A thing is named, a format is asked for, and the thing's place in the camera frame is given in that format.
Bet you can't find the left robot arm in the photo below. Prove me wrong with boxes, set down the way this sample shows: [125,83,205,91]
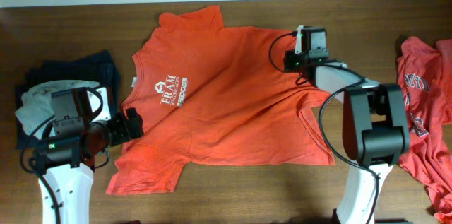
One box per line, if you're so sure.
[29,107,144,223]

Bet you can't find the right black cable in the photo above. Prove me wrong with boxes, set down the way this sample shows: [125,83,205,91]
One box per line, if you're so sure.
[268,30,381,224]

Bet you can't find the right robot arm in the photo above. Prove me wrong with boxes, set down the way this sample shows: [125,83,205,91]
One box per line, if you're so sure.
[283,49,410,224]

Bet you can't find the light grey crumpled garment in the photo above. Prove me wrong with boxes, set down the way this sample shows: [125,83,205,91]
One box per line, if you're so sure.
[15,80,100,135]

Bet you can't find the orange FRAM t-shirt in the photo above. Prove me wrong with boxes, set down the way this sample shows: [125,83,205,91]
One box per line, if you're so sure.
[107,6,334,195]

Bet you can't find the left black cable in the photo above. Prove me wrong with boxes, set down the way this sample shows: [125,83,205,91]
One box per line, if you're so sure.
[19,86,110,224]

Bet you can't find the heathered red printed t-shirt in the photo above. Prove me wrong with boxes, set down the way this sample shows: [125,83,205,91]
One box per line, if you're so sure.
[398,37,451,224]

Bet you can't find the navy blue folded garment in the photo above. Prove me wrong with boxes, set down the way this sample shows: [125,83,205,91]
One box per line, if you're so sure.
[15,50,121,149]

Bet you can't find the black cable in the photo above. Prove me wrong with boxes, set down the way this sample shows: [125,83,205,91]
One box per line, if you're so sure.
[268,30,381,224]
[19,86,110,224]

